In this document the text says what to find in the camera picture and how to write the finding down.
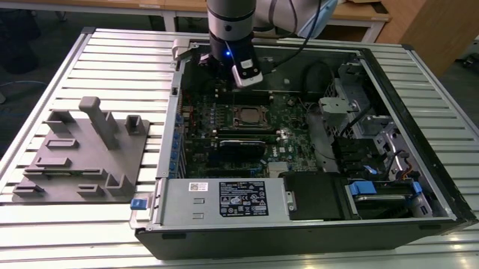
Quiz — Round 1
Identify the silver CPU plate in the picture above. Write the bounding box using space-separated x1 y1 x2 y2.
240 109 261 123

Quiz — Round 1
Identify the metal CPU socket cover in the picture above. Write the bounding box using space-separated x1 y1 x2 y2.
232 106 270 129

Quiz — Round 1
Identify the black graphics card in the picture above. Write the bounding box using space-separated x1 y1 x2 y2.
218 139 266 163

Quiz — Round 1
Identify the perforated metal drive cage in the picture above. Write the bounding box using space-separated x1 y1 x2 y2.
317 63 378 140

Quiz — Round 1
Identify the green motherboard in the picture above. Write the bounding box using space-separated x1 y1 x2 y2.
178 91 328 179

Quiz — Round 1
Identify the grey metal support bar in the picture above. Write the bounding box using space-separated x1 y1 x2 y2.
305 112 340 173

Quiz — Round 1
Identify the black disk bay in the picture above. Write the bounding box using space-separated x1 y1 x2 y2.
330 136 388 180

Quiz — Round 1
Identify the silver power supply unit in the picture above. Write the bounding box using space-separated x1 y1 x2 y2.
149 178 290 226

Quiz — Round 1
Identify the grey parts rack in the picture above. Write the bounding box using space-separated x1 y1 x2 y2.
10 96 150 203

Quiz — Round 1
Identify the wooden cabinet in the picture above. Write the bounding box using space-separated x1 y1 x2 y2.
373 0 479 78

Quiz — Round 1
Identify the hard disk in blue carrier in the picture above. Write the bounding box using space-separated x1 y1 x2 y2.
345 180 422 220

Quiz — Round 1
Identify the black PC case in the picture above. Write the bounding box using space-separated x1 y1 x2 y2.
128 38 479 261

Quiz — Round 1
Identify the black chair base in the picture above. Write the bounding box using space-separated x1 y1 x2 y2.
453 39 479 69

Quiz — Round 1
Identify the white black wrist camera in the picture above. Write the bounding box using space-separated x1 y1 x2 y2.
230 57 265 89

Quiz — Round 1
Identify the grey case handle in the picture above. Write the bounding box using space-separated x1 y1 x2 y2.
170 39 192 61

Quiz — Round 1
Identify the wooden desk white frame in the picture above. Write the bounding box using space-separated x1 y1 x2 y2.
0 0 176 32
164 0 392 43

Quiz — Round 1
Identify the black power cable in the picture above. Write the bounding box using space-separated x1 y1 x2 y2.
338 109 374 140

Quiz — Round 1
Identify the yellow red wire bundle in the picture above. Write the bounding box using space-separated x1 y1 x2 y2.
394 164 414 182

